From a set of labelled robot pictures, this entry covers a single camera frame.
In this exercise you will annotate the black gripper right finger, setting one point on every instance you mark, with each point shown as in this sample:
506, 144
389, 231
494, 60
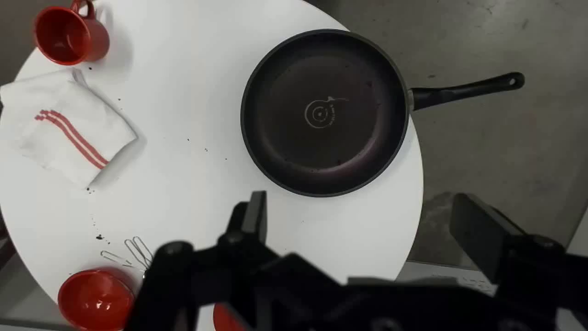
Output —
490, 240

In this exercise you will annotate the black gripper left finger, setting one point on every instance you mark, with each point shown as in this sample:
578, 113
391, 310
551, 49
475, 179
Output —
255, 214

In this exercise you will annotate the white towel with red stripes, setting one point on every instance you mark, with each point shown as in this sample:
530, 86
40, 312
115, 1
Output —
62, 130

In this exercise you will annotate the black frying pan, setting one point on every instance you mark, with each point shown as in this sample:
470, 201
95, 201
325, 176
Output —
325, 117

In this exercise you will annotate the red plate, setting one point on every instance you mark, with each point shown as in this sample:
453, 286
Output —
225, 319

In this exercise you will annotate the metal paper clips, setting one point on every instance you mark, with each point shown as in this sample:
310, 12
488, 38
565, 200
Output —
137, 251

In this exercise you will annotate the red bowl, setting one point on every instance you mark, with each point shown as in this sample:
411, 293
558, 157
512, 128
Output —
95, 301

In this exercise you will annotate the red enamel mug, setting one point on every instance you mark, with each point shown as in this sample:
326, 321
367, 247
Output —
71, 34

